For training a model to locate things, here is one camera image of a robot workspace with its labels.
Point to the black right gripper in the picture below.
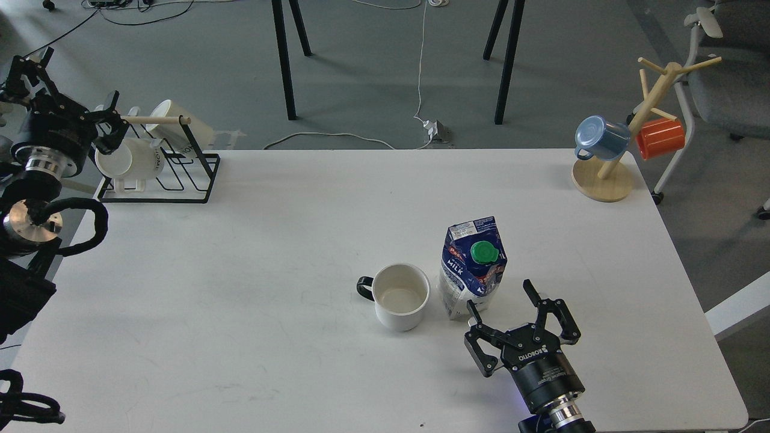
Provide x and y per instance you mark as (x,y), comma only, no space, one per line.
(533,356)

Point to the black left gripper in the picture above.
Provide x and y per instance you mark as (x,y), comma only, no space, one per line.
(27,84)

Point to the blue white milk carton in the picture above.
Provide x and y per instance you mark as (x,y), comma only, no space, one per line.
(473,262)

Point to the white mug black handle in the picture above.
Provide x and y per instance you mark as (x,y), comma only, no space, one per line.
(400,293)

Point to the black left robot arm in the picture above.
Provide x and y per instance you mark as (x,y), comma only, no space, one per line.
(30,231)

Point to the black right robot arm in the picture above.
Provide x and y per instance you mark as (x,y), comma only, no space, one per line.
(564,415)

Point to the white cup on rack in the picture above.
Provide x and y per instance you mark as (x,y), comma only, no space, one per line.
(131,165)

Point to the cream cup on rack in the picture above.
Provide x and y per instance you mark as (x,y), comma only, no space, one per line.
(173,132)

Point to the wooden mug tree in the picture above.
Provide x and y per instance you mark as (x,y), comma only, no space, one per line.
(612,181)

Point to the blue mug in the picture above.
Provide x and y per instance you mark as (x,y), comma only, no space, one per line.
(597,137)

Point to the black table leg left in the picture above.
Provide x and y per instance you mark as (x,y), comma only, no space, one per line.
(279,23)

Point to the black table leg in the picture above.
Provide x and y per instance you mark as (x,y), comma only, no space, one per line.
(279,23)
(509,54)

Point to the white power plug adapter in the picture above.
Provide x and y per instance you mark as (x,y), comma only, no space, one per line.
(436,132)

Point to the orange mug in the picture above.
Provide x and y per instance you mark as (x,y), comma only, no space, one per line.
(660,137)

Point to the black table leg right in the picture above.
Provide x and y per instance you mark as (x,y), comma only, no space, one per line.
(509,54)

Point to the black wire cup rack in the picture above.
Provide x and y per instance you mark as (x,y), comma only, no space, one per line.
(183,180)

